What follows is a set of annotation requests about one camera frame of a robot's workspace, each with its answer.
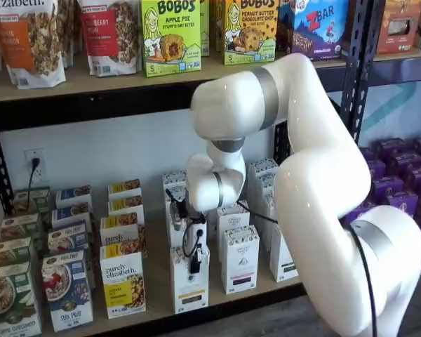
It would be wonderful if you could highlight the tan low shelf board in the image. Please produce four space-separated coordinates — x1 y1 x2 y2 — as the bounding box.
0 182 305 334

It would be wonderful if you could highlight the white pantry box yellow strip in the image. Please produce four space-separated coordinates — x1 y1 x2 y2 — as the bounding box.
169 244 211 315
163 185 189 212
165 209 208 250
161 170 189 190

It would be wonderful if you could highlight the blue ZBar box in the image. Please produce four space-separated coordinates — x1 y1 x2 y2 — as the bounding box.
278 0 349 62

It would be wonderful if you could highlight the white pantry box pink strip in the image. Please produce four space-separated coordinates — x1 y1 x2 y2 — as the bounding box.
215 206 251 244
220 224 260 296

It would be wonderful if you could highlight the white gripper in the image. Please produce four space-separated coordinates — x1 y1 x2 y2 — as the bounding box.
185 212 210 275

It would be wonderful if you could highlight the green apple cinnamon cereal box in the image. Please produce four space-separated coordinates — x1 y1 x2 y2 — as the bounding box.
0 237 35 272
0 213 44 244
13 187 52 219
0 261 44 337

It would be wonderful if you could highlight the black metal shelving frame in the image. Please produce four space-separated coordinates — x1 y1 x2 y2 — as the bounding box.
0 0 365 337
315 0 421 253

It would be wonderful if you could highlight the white pantry box dark strip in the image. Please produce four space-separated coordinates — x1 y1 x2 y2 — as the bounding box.
261 194 280 229
248 157 280 180
268 224 300 284
255 174 280 198

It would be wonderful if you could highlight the blue flax cereal box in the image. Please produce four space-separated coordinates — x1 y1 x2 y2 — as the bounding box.
41 250 95 333
54 185 93 210
47 220 90 256
51 204 93 230

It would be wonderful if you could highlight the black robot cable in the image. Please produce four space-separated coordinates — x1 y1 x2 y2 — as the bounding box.
181 199 378 337

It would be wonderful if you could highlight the black power cord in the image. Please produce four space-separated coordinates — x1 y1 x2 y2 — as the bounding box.
28 157 43 198

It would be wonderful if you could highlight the yellow purely elizabeth granola box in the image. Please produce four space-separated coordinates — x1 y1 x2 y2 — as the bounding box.
99 214 147 249
107 197 146 220
99 241 147 320
107 178 142 201

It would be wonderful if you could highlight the green Bobo's apple pie box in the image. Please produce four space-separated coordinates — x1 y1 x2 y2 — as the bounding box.
199 0 212 58
140 0 202 79

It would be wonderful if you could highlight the granola pouch red label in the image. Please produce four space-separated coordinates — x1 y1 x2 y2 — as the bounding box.
77 0 144 78

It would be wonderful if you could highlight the tan high shelf board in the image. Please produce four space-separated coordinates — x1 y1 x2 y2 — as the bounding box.
0 48 349 105
315 44 421 68

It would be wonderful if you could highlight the white wall outlet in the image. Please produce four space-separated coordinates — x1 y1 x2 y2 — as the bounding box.
23 148 48 184

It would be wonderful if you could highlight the orange brown snack box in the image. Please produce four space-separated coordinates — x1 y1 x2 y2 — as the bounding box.
375 0 421 55

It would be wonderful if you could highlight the yellow Bobo's peanut butter box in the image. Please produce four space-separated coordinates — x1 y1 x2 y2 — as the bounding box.
210 0 229 54
224 0 279 67

